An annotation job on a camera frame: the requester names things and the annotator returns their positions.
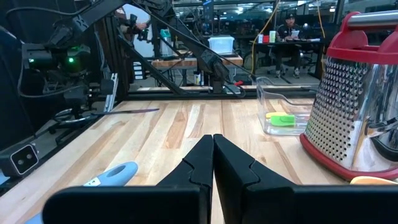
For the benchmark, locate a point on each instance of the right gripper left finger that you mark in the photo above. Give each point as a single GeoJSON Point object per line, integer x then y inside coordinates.
{"type": "Point", "coordinates": [199, 168]}

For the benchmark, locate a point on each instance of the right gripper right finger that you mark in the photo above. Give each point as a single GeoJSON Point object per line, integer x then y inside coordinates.
{"type": "Point", "coordinates": [230, 168]}

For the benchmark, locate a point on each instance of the grey-blue silicone spatula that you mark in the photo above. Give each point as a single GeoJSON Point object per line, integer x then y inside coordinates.
{"type": "Point", "coordinates": [132, 170]}

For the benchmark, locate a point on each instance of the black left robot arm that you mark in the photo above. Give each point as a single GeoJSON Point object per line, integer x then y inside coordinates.
{"type": "Point", "coordinates": [214, 67]}

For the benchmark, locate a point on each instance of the clear plastic bin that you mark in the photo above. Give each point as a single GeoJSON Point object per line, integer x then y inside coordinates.
{"type": "Point", "coordinates": [280, 130]}

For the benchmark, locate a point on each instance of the wooden background table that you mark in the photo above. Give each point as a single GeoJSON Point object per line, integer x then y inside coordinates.
{"type": "Point", "coordinates": [186, 62]}

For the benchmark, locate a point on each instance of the red steel box grater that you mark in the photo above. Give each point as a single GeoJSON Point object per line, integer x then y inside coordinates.
{"type": "Point", "coordinates": [339, 124]}

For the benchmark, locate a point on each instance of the clear storage box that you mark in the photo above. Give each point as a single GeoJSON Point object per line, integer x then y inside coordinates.
{"type": "Point", "coordinates": [221, 45]}

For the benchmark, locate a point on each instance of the teal bottle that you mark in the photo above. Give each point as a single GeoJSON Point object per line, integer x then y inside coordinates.
{"type": "Point", "coordinates": [165, 40]}

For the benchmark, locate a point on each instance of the white cup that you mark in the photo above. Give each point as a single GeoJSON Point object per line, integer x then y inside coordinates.
{"type": "Point", "coordinates": [260, 39]}

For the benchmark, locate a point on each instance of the red cup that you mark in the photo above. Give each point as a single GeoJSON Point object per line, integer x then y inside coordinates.
{"type": "Point", "coordinates": [265, 39]}

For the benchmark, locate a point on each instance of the green cup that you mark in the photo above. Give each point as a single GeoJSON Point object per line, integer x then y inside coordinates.
{"type": "Point", "coordinates": [272, 36]}

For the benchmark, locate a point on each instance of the orange plastic bin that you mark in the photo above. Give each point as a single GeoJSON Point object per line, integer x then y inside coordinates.
{"type": "Point", "coordinates": [373, 180]}

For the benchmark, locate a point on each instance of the black desk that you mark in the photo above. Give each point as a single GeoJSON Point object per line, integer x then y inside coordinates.
{"type": "Point", "coordinates": [308, 43]}

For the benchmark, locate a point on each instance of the person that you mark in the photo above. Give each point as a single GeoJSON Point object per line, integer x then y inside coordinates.
{"type": "Point", "coordinates": [130, 28]}
{"type": "Point", "coordinates": [287, 31]}

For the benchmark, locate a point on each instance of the black device green light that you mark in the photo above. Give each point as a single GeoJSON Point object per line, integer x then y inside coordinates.
{"type": "Point", "coordinates": [40, 57]}

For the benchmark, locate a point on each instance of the black aluminium rig frame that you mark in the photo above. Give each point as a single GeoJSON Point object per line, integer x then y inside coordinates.
{"type": "Point", "coordinates": [186, 96]}

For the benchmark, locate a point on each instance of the small black depth camera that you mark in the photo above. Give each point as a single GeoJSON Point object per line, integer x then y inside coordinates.
{"type": "Point", "coordinates": [21, 160]}

